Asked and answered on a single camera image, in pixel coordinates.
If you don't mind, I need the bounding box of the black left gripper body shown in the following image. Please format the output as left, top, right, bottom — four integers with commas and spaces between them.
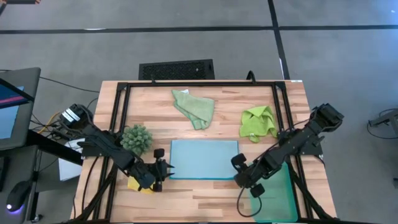
131, 160, 169, 192

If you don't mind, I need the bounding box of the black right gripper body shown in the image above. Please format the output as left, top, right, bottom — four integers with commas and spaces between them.
231, 159, 269, 199

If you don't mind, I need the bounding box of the light blue microfiber towel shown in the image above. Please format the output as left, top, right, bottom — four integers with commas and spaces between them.
169, 139, 239, 180

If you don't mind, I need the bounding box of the yellow microfiber towel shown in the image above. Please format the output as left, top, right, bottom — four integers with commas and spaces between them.
127, 175, 155, 195

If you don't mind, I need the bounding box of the lime green microfiber towel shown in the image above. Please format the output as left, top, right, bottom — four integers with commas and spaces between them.
239, 105, 279, 144

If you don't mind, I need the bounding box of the pale green microfiber towel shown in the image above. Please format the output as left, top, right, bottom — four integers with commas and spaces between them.
171, 89, 215, 131

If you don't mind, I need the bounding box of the artificial succulent in patterned pot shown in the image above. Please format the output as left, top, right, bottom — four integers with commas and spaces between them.
120, 124, 154, 156

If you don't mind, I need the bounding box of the green translucent plastic bin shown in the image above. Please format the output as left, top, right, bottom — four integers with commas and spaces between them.
248, 161, 299, 223

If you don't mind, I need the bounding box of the white box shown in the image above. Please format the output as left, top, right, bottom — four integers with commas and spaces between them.
58, 138, 83, 182

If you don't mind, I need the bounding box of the black perforated metal box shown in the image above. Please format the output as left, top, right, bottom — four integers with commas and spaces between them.
138, 58, 216, 81

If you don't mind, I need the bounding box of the grey office desk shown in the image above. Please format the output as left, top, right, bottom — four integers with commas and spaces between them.
0, 129, 83, 224

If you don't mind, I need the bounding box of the black computer mouse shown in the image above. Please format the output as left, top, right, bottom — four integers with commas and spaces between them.
6, 180, 32, 212

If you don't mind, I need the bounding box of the grey desk monitor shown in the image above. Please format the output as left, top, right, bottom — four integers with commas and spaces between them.
0, 67, 42, 152

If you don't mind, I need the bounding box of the grey metal stand base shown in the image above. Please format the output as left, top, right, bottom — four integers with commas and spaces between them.
366, 108, 398, 140

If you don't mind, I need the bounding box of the black bar with orange ends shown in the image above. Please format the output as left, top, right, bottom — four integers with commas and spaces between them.
0, 0, 42, 5

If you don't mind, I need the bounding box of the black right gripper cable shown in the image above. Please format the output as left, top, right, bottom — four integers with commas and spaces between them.
236, 185, 264, 218

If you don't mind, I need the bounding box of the black aluminium table frame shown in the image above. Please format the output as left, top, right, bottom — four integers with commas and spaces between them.
70, 80, 340, 224

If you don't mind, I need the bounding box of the yellow cable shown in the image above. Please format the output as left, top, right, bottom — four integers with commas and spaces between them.
37, 111, 62, 134

